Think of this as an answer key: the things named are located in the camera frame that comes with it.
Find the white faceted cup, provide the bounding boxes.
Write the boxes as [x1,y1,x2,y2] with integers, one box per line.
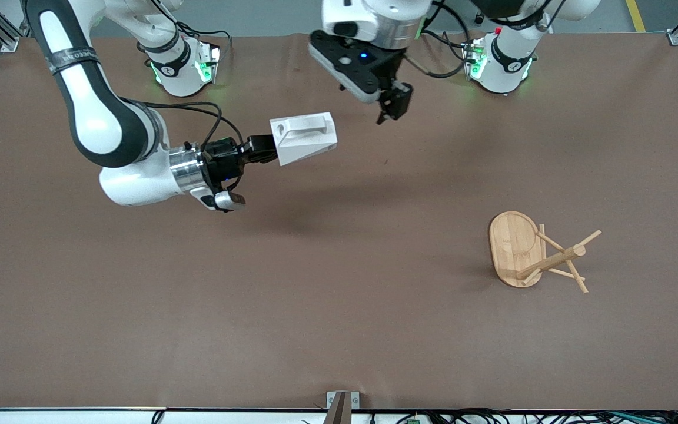
[269,112,338,167]

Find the wooden cup rack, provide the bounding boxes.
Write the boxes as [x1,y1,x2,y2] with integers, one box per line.
[488,211,603,294]

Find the black left arm wrist cable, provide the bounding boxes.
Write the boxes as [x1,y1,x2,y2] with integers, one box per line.
[405,0,488,79]

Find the black arm wrist cable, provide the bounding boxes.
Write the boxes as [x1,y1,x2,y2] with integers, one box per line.
[405,0,488,79]
[138,101,246,155]

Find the black right arm wrist cable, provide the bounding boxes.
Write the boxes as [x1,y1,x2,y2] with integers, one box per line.
[138,101,246,155]

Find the black right arm base cable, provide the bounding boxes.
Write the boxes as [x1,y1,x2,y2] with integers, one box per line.
[174,21,234,61]

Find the silver metal table bracket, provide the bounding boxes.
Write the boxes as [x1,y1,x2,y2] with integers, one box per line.
[326,391,361,409]

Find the dark metal post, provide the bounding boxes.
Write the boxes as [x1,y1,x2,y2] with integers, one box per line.
[324,392,352,424]

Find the black cable bundle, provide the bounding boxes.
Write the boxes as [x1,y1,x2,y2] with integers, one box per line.
[395,408,678,424]

